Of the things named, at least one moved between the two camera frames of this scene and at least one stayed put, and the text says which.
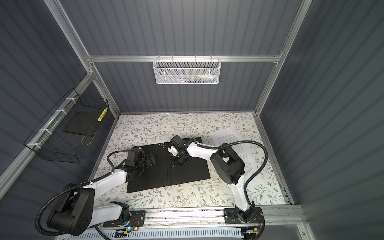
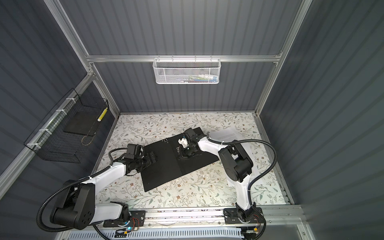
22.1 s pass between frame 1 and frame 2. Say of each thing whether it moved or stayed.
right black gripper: moved
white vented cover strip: stayed
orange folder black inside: moved
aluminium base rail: stayed
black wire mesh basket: stayed
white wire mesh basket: stayed
